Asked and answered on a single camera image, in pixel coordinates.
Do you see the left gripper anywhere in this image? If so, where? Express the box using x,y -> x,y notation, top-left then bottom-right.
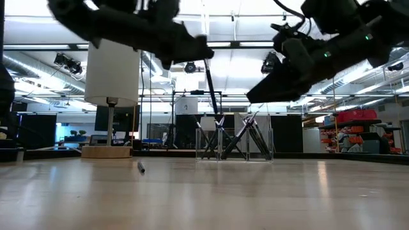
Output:
137,11 -> 215,70

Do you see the white-shade wooden-base table lamp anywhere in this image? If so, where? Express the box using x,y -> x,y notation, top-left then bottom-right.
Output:
81,38 -> 141,160

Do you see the silver ventilation duct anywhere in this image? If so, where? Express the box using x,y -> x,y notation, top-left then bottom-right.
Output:
2,53 -> 87,96

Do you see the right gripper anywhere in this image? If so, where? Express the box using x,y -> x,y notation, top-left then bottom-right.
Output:
245,22 -> 325,104

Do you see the clear acrylic brush holder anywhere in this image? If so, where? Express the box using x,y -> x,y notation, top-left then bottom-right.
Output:
195,126 -> 275,163

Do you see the white board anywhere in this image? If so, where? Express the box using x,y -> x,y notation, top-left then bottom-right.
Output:
174,96 -> 199,116

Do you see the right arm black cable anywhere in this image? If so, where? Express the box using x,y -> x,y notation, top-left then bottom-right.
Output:
273,0 -> 313,36

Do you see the storage shelf rack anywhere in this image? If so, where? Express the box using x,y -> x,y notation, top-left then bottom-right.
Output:
318,109 -> 404,155

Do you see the black stand frame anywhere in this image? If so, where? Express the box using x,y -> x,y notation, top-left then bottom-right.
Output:
170,89 -> 224,150

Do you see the black background monitor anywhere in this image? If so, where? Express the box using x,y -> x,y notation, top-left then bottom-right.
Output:
94,104 -> 141,133

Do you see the red storage bin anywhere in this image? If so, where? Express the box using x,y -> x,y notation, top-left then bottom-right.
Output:
335,109 -> 379,124

